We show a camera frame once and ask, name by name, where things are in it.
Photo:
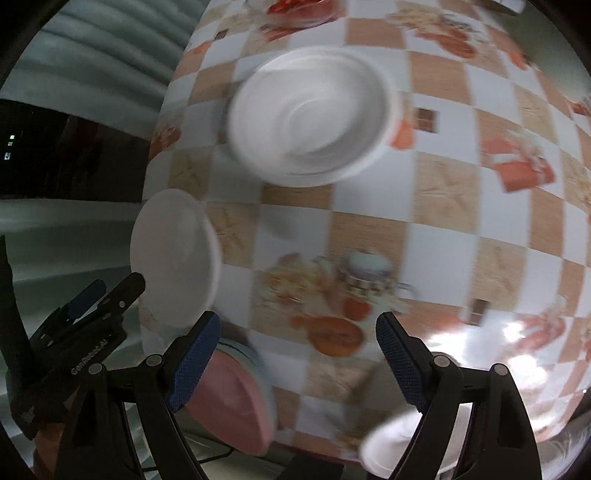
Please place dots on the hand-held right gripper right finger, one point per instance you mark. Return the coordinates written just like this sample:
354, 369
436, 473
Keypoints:
399, 360

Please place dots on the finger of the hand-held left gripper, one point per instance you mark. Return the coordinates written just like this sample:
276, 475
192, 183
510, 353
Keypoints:
87, 295
122, 291

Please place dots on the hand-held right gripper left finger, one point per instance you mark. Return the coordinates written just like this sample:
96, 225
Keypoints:
196, 360

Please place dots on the pink square plate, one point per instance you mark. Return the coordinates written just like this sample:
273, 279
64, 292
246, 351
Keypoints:
226, 401

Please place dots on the green square plate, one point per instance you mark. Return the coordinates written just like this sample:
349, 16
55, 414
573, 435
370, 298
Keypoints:
267, 397

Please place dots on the person's left forearm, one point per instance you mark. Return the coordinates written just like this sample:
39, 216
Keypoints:
46, 443

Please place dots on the checkered printed tablecloth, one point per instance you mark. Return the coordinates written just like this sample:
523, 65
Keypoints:
461, 254

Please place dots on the white fuzzy blanket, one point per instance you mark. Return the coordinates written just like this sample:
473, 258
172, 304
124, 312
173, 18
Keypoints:
572, 450

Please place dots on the ribbed grey-green sofa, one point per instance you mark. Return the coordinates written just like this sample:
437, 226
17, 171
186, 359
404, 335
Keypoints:
92, 46

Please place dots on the glass dish with red contents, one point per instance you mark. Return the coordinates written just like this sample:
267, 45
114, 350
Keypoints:
295, 11

